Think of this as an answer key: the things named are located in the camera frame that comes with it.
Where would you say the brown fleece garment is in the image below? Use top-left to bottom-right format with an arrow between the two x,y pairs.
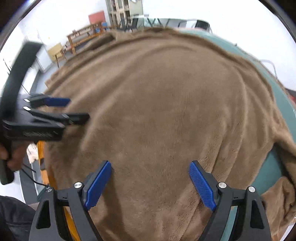
43,26 -> 296,241

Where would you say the person's left hand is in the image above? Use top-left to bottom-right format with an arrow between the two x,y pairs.
1,142 -> 30,171

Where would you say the green table mat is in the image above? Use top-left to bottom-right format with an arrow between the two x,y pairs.
184,30 -> 295,237

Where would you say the wooden bench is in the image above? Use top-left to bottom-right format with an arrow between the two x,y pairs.
64,22 -> 103,54

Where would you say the red chair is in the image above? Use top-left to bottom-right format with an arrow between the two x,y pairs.
88,11 -> 106,24

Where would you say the beige shelf cabinet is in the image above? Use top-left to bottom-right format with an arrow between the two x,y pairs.
106,0 -> 143,31

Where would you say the glass top side table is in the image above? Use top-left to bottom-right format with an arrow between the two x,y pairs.
133,15 -> 197,28

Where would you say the black metal chair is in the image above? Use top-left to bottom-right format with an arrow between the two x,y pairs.
195,20 -> 211,32

